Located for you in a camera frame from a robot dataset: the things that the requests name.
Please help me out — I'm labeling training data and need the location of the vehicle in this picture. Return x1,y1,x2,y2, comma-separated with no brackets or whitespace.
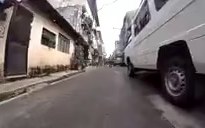
112,50,125,67

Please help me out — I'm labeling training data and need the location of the row of tall buildings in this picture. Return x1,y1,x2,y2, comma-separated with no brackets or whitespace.
47,0,108,68

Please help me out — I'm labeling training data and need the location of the grey asphalt road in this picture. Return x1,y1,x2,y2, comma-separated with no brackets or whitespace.
0,65,205,128

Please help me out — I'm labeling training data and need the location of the row of grey buildings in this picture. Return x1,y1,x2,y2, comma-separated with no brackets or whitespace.
113,9,138,61

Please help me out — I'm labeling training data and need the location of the cream low building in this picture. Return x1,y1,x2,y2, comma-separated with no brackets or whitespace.
0,0,88,81

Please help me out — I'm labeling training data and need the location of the white van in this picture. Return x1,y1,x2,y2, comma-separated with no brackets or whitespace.
123,0,205,107

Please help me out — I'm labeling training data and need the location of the raised concrete pavement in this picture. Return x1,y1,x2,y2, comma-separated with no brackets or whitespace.
0,69,86,105

